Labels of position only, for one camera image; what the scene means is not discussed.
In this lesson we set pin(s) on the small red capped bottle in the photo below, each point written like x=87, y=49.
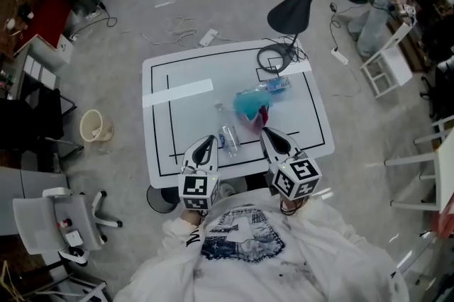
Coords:
x=64, y=223

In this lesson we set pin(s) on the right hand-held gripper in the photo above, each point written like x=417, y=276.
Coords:
x=298, y=180

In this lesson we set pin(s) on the clear plastic bottle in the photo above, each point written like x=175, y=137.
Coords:
x=228, y=137

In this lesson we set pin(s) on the person's left forearm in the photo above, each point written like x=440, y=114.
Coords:
x=181, y=233

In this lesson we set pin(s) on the black floor lamp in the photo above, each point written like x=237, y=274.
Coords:
x=301, y=3

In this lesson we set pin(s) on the person's black trousers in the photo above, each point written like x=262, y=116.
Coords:
x=257, y=183

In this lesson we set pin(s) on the flat white box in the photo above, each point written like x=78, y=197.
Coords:
x=74, y=238

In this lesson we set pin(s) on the white shelf rack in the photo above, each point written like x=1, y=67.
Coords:
x=95, y=290

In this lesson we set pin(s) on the person's right forearm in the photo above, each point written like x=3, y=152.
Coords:
x=326, y=222

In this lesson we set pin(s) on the white grey office chair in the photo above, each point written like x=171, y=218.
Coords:
x=39, y=219

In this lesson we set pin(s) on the grey desk with hutch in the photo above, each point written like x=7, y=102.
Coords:
x=39, y=72

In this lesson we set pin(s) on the person's white shoe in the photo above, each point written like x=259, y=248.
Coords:
x=227, y=189

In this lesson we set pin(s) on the white refrigerator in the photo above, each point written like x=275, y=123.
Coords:
x=21, y=176

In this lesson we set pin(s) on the cream plastic basket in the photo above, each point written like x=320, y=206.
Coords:
x=106, y=132

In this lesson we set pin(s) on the black mesh waste bin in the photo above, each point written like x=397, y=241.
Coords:
x=159, y=201

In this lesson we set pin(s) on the white work table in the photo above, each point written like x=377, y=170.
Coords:
x=198, y=123

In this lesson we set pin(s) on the red topped white cabinet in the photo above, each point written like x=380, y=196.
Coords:
x=46, y=13

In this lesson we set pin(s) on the clear bottle with blue label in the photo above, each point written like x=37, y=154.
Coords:
x=278, y=83

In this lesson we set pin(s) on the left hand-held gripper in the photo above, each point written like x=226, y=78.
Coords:
x=196, y=189

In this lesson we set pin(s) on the white side table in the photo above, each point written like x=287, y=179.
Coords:
x=447, y=169

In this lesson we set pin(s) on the person's white printed shirt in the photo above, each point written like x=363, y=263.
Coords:
x=248, y=265

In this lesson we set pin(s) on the white wooden chair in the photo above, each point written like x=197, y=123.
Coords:
x=393, y=63

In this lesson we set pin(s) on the teal plastic bag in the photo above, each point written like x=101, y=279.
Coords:
x=248, y=102

